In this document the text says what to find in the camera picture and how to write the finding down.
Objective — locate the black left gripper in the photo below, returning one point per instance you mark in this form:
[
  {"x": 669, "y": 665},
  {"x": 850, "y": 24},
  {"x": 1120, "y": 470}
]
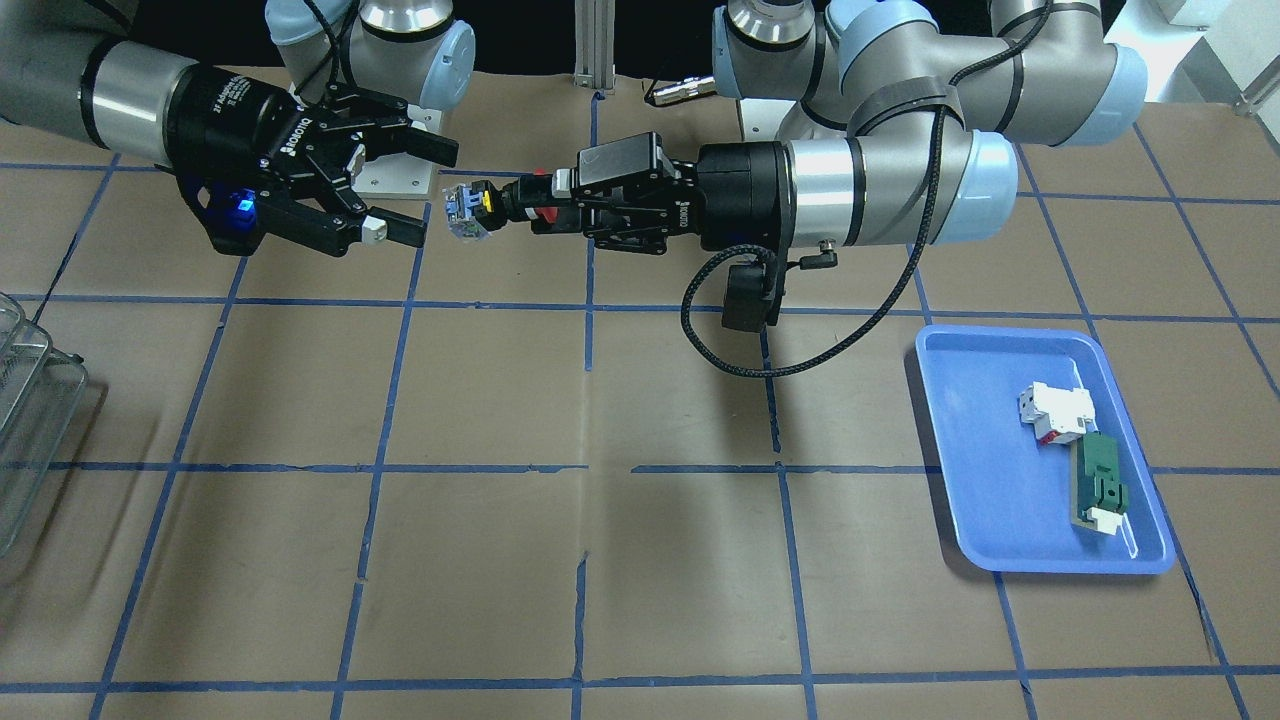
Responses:
[{"x": 738, "y": 182}]

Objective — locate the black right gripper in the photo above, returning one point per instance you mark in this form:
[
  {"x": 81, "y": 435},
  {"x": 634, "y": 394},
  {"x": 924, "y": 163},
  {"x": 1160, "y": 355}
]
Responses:
[{"x": 225, "y": 120}]

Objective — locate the red emergency stop button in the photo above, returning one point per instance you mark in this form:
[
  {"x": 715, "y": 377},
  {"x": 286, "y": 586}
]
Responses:
[{"x": 474, "y": 211}]

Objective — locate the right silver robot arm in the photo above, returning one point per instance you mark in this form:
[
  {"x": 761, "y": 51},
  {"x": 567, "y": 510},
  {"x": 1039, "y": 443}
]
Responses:
[{"x": 70, "y": 68}]

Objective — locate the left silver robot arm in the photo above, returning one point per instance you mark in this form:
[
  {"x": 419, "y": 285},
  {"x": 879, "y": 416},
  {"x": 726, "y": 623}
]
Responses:
[{"x": 884, "y": 108}]

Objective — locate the blue plastic tray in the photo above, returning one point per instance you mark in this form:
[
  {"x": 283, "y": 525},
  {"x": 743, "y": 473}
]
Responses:
[{"x": 1010, "y": 497}]

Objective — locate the white red circuit breaker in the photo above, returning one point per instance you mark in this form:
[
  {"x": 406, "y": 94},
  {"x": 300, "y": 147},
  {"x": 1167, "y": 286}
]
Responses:
[{"x": 1058, "y": 416}]

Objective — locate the green terminal block module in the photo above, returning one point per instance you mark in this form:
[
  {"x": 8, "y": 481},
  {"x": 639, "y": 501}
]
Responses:
[{"x": 1099, "y": 496}]

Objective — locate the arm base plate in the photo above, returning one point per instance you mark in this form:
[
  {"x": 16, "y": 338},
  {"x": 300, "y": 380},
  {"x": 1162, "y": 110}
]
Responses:
[
  {"x": 761, "y": 119},
  {"x": 396, "y": 177}
]

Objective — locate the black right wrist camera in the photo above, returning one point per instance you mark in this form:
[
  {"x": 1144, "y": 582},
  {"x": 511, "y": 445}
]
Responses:
[{"x": 227, "y": 212}]

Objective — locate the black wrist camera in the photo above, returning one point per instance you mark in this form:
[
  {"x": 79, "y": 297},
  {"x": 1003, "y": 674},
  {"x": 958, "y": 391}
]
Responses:
[
  {"x": 227, "y": 212},
  {"x": 752, "y": 295}
]

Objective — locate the silver cable connector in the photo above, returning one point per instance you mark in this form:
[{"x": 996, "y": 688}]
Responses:
[{"x": 686, "y": 90}]

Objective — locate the aluminium frame post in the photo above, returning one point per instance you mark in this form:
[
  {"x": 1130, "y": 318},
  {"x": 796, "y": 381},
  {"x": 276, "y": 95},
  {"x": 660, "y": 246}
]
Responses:
[{"x": 594, "y": 25}]

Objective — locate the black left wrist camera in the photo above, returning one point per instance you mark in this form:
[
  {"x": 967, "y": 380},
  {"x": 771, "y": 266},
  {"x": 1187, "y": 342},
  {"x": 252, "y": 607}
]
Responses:
[{"x": 752, "y": 295}]

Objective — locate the wire mesh shelf basket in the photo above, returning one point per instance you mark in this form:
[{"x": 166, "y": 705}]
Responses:
[{"x": 41, "y": 388}]

